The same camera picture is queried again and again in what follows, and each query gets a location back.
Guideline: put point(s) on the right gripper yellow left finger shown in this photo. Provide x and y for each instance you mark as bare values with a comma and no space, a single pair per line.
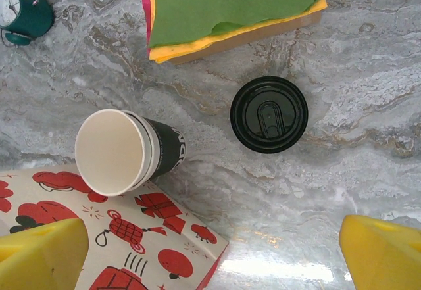
42,257

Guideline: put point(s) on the small teal alarm clock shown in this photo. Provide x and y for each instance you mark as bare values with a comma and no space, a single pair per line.
29,14

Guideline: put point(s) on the yellow paper napkin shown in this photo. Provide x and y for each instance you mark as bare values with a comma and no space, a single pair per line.
177,51

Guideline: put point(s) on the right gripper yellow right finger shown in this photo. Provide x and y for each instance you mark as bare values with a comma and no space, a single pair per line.
385,257

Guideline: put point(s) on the black plastic cup lid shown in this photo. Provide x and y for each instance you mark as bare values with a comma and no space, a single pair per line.
269,115

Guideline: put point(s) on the green paper napkin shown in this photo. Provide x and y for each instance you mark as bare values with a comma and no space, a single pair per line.
213,4

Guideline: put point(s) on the red white paper bag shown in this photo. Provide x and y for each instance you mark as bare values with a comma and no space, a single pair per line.
158,237

